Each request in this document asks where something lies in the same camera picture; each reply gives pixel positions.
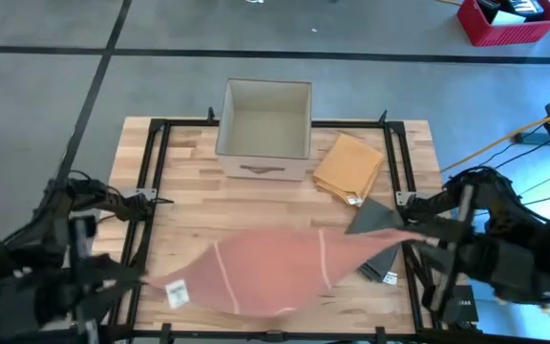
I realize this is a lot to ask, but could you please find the black Netgear network switch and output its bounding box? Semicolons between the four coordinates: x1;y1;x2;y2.
455;285;479;324

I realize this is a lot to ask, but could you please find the black device in crate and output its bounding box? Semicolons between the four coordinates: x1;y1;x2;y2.
476;0;546;23

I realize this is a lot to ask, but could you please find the orange towel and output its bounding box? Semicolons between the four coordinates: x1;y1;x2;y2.
311;133;385;207

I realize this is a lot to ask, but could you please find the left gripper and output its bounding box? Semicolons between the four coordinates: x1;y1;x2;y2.
0;257;145;335

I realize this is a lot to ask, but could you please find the pink towel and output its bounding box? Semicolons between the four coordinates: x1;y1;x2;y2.
140;226;430;319

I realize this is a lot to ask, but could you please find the beige fabric storage box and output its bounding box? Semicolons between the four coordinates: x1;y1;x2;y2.
215;78;313;183

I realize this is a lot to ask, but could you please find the red plastic crate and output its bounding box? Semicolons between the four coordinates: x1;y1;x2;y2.
455;0;550;48

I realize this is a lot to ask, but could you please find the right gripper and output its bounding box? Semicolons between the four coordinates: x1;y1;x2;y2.
411;220;534;297

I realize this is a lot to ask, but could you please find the grey towel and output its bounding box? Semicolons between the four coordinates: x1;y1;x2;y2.
345;196;406;287

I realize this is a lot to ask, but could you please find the black metal table frame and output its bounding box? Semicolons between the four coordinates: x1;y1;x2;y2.
72;107;481;344

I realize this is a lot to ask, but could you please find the yellow cable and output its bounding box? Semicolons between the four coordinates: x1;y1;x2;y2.
439;108;550;174

